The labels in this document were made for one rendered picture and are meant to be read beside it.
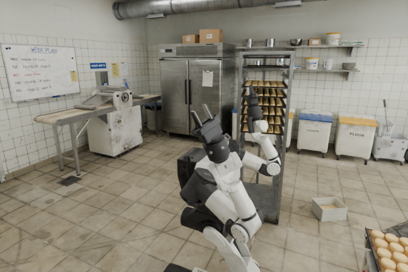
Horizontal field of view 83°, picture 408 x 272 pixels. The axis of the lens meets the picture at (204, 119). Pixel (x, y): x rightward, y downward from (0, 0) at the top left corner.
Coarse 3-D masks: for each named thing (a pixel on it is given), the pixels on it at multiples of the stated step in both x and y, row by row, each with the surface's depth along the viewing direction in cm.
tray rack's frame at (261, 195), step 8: (264, 64) 269; (264, 72) 272; (264, 80) 274; (256, 176) 306; (248, 184) 306; (256, 184) 306; (264, 184) 306; (248, 192) 287; (256, 192) 287; (264, 192) 287; (272, 192) 287; (256, 200) 271; (264, 200) 271; (272, 200) 271; (256, 208) 257; (264, 208) 257; (272, 208) 257; (264, 216) 247; (272, 216) 245
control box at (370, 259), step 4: (368, 252) 113; (364, 256) 114; (368, 256) 111; (372, 256) 111; (368, 260) 109; (372, 260) 108; (364, 264) 113; (368, 264) 107; (372, 264) 106; (364, 268) 112; (368, 268) 107; (372, 268) 104; (376, 268) 104
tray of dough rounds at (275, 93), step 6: (246, 90) 249; (258, 90) 251; (264, 90) 249; (270, 90) 249; (276, 90) 251; (246, 96) 223; (258, 96) 221; (264, 96) 220; (270, 96) 218; (276, 96) 226; (282, 96) 218
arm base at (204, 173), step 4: (196, 168) 106; (200, 168) 108; (196, 172) 103; (200, 172) 103; (204, 172) 106; (208, 172) 109; (200, 176) 102; (204, 176) 102; (208, 176) 105; (212, 176) 108; (204, 180) 102; (208, 180) 102; (212, 180) 104; (216, 184) 107; (180, 192) 106; (180, 196) 105; (184, 196) 104; (184, 200) 103; (188, 200) 103; (200, 200) 108; (192, 204) 104; (196, 204) 106; (200, 204) 108
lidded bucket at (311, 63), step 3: (306, 60) 434; (309, 60) 428; (312, 60) 425; (315, 60) 424; (318, 60) 428; (306, 63) 435; (309, 63) 429; (312, 63) 426; (315, 63) 426; (306, 66) 436; (309, 66) 430; (312, 66) 428; (315, 66) 428; (309, 69) 432; (312, 69) 430; (315, 69) 430
